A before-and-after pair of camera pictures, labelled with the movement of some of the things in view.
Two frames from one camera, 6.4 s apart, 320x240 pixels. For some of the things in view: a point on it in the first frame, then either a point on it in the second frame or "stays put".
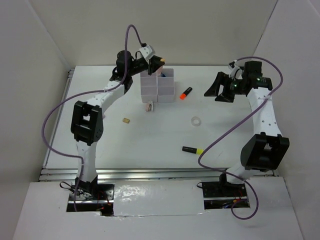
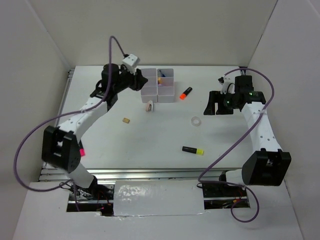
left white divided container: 149,87 stays put
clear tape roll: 195,121 stays put
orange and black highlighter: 184,95 stays put
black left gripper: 154,64 → 138,79
